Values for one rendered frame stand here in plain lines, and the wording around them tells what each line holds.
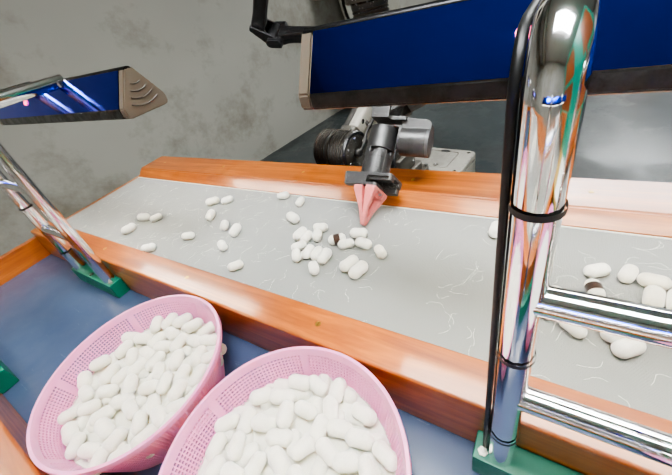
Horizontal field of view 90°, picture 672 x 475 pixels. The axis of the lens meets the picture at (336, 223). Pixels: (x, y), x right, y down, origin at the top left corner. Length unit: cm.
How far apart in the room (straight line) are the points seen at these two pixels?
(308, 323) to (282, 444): 15
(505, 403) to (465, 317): 19
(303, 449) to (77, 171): 238
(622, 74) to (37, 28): 257
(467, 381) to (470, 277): 18
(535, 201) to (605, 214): 50
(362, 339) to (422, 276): 16
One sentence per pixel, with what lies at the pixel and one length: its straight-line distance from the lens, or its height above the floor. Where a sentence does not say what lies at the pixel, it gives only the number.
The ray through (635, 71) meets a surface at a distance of 30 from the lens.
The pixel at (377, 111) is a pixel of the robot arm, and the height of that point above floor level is 93.
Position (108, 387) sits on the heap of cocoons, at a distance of 64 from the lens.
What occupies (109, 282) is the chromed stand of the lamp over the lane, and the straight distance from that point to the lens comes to 92.
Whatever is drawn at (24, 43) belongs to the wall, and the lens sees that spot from 260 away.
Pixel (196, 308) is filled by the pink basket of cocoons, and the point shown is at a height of 75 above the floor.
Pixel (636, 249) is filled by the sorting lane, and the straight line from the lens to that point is 65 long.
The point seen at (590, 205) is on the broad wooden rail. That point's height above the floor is 77.
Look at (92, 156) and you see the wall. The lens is 264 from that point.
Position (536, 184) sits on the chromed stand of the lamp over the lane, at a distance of 18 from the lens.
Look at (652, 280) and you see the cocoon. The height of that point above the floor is 76.
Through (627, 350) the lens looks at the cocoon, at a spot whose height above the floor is 76.
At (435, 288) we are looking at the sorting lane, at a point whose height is 74.
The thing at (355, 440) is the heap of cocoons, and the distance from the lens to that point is 43.
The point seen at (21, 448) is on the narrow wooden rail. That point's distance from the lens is 65.
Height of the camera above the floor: 114
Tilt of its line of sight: 35 degrees down
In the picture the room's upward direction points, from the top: 16 degrees counter-clockwise
